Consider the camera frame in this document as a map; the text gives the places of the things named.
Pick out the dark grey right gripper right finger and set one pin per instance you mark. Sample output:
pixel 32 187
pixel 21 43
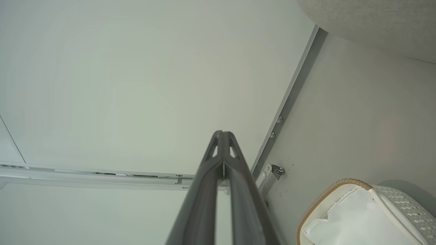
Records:
pixel 247 204

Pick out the grey slim partition post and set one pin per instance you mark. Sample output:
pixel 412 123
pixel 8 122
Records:
pixel 85 178

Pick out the white woven laundry basket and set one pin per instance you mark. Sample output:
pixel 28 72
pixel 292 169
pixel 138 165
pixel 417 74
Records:
pixel 402 207

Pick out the grey partition base rail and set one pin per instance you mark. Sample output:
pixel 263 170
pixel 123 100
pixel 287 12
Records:
pixel 289 98

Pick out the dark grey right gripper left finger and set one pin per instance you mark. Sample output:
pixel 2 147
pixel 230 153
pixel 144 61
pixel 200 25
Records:
pixel 201 197

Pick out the white basket liner cloth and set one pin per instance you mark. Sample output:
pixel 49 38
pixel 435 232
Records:
pixel 357 221

